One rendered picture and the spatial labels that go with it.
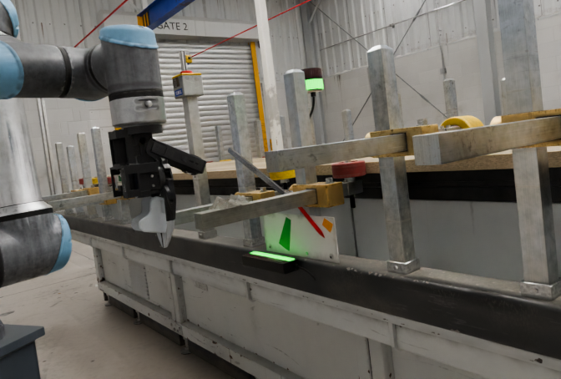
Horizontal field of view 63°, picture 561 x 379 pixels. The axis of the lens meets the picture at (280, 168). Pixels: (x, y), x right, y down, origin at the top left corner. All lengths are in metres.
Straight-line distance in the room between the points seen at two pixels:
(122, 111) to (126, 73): 0.06
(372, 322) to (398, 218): 0.26
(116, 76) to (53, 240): 0.61
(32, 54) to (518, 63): 0.74
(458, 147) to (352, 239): 0.83
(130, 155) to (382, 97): 0.46
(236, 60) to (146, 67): 9.54
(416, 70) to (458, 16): 1.25
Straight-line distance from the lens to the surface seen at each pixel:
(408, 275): 0.90
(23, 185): 1.31
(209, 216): 0.86
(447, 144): 0.47
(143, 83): 0.79
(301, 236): 1.08
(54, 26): 9.09
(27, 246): 1.28
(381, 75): 0.88
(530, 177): 0.75
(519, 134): 0.61
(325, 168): 1.22
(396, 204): 0.88
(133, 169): 0.78
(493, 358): 0.91
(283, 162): 0.64
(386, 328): 1.03
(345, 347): 1.50
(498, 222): 1.04
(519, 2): 0.76
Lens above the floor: 0.97
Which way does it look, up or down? 3 degrees down
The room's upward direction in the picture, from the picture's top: 7 degrees counter-clockwise
